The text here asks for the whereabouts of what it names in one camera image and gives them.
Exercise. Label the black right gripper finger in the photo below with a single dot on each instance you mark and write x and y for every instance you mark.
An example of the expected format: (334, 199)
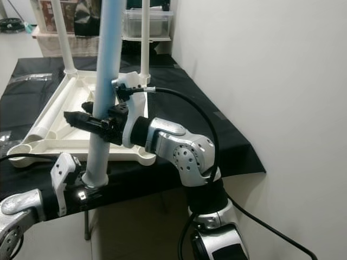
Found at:
(88, 106)
(84, 122)

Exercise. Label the patterned cloth covered stand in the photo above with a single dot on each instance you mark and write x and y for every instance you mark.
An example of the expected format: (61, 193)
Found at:
(81, 46)

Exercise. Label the black wok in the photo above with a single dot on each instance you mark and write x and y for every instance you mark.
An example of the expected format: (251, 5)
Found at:
(133, 47)

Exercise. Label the crumpled clear plastic wrap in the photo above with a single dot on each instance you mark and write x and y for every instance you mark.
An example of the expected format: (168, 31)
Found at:
(4, 143)

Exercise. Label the orange-lid storage box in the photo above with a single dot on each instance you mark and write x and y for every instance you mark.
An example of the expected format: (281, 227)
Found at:
(51, 16)

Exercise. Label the teal head broom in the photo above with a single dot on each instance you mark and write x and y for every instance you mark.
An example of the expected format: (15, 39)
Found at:
(27, 26)

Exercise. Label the black tablecloth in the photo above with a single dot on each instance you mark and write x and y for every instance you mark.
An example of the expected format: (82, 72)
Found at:
(222, 146)

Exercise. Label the clear plastic container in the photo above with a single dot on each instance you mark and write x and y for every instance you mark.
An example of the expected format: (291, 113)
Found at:
(160, 21)

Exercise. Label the green pot lid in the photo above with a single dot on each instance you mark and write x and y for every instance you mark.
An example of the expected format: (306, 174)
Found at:
(154, 2)

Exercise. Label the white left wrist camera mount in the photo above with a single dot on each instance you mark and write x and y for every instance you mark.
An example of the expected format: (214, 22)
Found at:
(65, 176)

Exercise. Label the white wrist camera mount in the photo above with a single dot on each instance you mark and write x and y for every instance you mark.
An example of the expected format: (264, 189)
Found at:
(65, 176)
(133, 103)

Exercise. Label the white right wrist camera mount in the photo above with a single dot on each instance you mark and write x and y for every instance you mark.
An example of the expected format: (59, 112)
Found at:
(133, 103)

